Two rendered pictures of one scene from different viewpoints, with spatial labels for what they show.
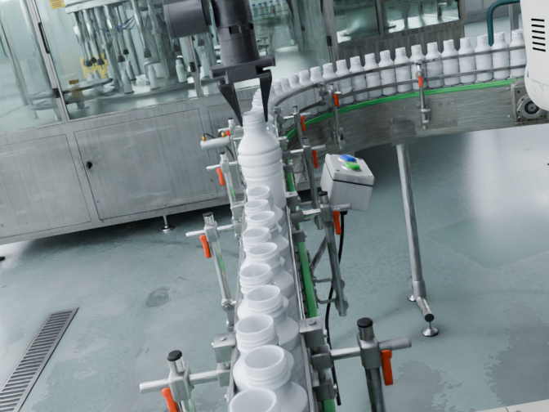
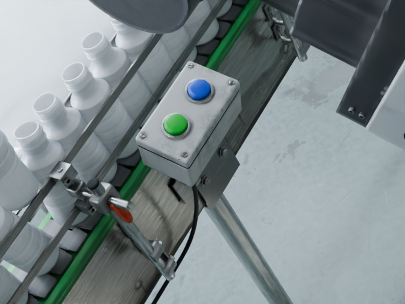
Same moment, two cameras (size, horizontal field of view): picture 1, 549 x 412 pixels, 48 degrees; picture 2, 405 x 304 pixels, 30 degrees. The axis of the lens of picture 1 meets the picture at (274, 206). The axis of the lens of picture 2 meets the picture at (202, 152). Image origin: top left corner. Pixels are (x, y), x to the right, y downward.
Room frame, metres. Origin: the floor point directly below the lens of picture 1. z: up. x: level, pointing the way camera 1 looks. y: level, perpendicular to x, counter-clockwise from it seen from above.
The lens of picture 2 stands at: (0.71, -0.75, 1.76)
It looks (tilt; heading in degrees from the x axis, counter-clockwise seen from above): 45 degrees down; 54
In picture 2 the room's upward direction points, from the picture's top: 32 degrees counter-clockwise
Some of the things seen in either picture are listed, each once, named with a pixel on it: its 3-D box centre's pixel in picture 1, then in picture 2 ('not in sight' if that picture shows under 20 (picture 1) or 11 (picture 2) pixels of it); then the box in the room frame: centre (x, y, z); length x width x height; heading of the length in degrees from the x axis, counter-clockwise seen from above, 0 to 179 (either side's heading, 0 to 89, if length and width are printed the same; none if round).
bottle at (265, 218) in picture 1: (272, 269); not in sight; (0.80, 0.02, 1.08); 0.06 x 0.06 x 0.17
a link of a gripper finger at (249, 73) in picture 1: (252, 94); not in sight; (0.98, 0.00, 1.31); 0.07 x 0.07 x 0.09; 88
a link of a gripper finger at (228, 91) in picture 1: (244, 96); not in sight; (0.98, 0.01, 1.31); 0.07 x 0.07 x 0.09; 88
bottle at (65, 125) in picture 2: not in sight; (74, 140); (1.09, 0.02, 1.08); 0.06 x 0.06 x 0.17
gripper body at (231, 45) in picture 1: (239, 49); not in sight; (0.98, 0.01, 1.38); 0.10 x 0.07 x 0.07; 88
